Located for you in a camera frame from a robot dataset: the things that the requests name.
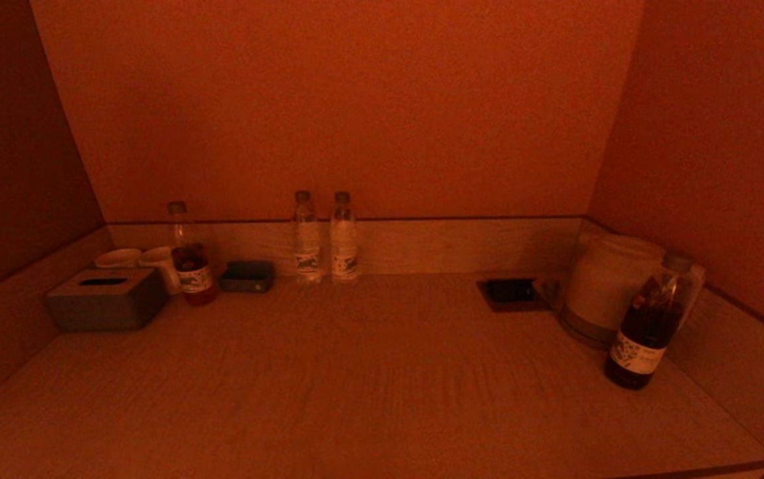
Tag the black table socket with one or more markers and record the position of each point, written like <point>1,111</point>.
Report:
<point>508,291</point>

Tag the clear water bottle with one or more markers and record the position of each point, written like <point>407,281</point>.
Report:
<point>343,253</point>
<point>307,253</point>

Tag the small dark rectangular box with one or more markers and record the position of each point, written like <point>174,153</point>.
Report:
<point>247,278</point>

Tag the small bottle with red drink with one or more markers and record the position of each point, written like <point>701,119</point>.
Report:
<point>195,279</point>

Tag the white ceramic cup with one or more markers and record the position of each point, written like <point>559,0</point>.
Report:
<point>118,258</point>
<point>162,266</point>

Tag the white electric kettle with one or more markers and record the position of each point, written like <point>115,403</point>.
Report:
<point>605,286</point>

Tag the grey tissue box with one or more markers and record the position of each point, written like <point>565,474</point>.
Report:
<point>122,306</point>

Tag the large bottle with dark drink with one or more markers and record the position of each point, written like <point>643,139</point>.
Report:
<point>648,326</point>

